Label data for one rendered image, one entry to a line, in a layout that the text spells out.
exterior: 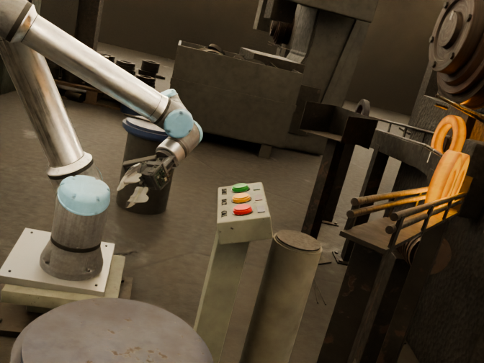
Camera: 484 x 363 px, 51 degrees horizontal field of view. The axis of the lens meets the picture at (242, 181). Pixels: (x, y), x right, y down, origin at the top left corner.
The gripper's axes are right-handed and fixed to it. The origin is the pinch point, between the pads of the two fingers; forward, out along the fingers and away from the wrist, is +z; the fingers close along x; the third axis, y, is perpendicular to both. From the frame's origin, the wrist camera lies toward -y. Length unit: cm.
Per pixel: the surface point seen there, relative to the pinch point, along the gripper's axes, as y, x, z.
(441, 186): 89, -3, -17
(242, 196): 53, -16, 8
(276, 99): -93, 106, -235
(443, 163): 88, -7, -21
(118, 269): -8.6, 25.9, 8.8
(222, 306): 50, 5, 24
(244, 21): -525, 280, -843
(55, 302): -6.3, 13.8, 32.4
